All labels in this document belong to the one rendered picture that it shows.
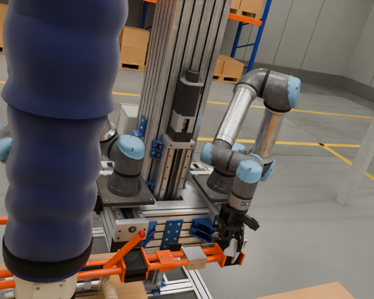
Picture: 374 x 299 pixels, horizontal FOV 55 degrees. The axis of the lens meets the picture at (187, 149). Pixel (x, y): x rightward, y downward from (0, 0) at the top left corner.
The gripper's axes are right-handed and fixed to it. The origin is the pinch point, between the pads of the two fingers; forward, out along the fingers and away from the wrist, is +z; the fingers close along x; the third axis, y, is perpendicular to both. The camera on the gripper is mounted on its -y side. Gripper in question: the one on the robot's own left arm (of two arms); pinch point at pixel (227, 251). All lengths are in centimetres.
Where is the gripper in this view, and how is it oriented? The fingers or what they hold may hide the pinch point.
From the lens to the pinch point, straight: 132.9
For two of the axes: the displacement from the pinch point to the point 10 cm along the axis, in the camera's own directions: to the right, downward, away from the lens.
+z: -2.2, 8.9, 3.9
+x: 3.7, 4.5, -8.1
